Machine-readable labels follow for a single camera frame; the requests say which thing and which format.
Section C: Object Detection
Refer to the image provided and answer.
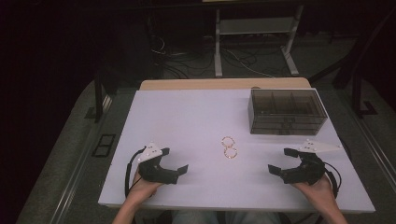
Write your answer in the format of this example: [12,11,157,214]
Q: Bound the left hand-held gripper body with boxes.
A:
[136,142,180,185]

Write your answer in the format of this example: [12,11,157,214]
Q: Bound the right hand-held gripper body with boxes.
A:
[281,138,344,187]

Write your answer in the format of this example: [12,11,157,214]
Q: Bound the smoked clear drawer box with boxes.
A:
[247,88,329,136]

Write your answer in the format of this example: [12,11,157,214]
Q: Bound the gold bead bracelet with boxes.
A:
[220,135,235,148]
[223,147,238,161]

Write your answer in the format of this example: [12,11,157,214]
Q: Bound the person's left hand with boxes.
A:
[125,169,164,205]

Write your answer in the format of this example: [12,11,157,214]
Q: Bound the person's right hand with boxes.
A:
[290,174,340,210]

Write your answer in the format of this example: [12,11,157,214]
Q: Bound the white board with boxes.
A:
[97,88,376,214]

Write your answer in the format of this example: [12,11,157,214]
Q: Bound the black stand foot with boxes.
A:
[350,74,378,119]

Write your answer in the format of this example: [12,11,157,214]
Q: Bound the wooden table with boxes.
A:
[138,77,312,91]

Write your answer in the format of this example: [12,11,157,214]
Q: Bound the white metal stand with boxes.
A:
[214,5,304,78]

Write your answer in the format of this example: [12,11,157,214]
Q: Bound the black slanted bar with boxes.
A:
[307,8,396,86]

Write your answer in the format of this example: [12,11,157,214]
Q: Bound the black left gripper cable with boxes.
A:
[124,146,148,199]

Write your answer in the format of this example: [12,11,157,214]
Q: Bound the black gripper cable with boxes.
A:
[321,161,343,199]
[124,146,148,199]

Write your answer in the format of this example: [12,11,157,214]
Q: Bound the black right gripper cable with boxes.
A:
[321,161,343,199]

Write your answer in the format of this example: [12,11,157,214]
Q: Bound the black rectangular floor frame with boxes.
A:
[92,133,117,159]

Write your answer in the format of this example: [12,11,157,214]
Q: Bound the aluminium floor rail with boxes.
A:
[49,92,114,224]
[351,115,396,190]

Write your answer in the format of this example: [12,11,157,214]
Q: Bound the black upright post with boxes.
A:
[84,69,114,123]

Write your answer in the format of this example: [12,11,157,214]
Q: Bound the black floor cables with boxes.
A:
[150,34,217,79]

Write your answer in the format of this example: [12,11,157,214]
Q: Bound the white floor cable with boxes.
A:
[223,48,276,78]

